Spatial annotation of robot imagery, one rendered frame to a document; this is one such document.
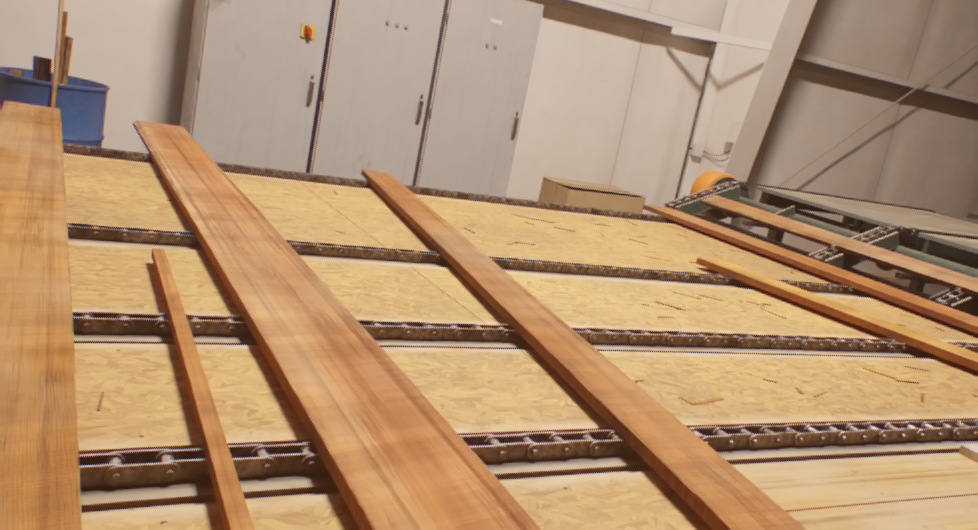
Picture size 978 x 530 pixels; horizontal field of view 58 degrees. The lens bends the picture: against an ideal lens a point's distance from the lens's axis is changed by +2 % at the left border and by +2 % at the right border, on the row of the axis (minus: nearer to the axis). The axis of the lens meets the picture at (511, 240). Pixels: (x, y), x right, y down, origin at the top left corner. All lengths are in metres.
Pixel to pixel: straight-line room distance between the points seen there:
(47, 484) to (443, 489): 0.49
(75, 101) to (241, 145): 1.11
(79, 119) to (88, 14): 1.15
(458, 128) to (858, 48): 4.96
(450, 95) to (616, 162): 2.24
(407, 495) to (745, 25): 7.61
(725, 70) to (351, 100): 3.81
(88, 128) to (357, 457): 4.55
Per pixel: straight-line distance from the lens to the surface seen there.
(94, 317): 1.91
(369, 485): 1.27
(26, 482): 1.25
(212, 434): 1.38
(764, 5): 8.48
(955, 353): 3.16
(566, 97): 7.86
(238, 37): 6.14
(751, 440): 1.90
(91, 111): 5.72
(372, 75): 6.40
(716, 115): 8.61
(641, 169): 8.43
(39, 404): 1.44
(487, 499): 1.29
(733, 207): 5.55
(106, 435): 1.46
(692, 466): 1.58
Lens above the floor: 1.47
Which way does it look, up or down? 11 degrees down
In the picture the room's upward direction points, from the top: 12 degrees clockwise
